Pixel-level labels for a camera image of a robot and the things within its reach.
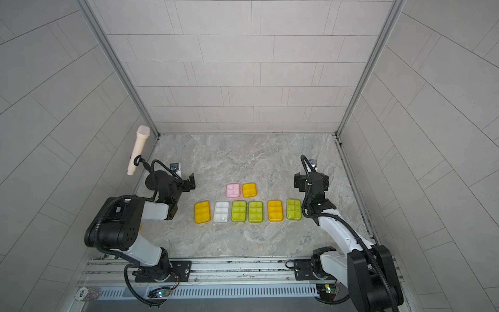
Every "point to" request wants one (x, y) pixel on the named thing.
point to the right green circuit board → (327, 291)
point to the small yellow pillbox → (249, 190)
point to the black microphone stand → (151, 180)
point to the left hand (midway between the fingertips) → (187, 171)
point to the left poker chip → (81, 293)
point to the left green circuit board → (159, 292)
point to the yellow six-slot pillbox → (202, 212)
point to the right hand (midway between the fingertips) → (308, 171)
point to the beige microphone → (142, 132)
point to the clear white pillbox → (221, 213)
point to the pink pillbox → (232, 190)
